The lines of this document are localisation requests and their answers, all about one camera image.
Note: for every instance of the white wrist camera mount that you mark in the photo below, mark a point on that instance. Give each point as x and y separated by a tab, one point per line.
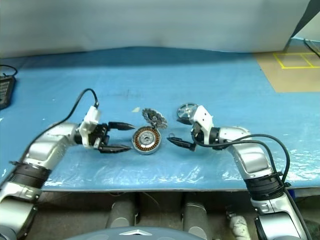
91	117
203	120

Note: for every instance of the grey robot chest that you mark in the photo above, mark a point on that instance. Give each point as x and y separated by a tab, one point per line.
135	235

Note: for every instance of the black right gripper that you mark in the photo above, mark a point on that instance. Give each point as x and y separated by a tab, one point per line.
198	135

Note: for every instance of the brown cardboard sheet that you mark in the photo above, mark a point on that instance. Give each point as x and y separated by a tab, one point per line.
287	80

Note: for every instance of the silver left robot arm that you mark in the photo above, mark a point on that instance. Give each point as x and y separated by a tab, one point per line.
42	147

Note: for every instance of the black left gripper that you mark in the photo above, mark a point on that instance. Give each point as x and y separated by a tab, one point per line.
100	136

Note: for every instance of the silver round motor housing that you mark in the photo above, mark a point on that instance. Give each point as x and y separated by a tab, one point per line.
137	140

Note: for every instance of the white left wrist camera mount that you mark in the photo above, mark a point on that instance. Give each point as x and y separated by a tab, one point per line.
91	117

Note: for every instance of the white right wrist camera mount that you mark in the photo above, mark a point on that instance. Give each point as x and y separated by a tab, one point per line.
203	120

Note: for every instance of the small white scrap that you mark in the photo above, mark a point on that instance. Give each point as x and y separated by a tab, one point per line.
136	109

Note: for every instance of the black box device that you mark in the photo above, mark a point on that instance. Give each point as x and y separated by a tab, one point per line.
5	90

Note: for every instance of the white lumpy object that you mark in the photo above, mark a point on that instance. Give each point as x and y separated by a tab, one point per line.
237	222

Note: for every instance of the silver spoked rotor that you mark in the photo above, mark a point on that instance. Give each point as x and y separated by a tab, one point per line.
185	111

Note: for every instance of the silver motor lid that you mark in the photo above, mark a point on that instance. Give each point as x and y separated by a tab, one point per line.
155	117

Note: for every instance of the grey rounded cylinder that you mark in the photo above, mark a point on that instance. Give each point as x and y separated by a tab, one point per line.
196	217
121	215

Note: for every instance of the white backdrop board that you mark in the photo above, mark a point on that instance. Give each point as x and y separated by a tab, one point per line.
150	22

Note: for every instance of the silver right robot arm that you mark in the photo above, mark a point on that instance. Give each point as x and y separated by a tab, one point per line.
252	155

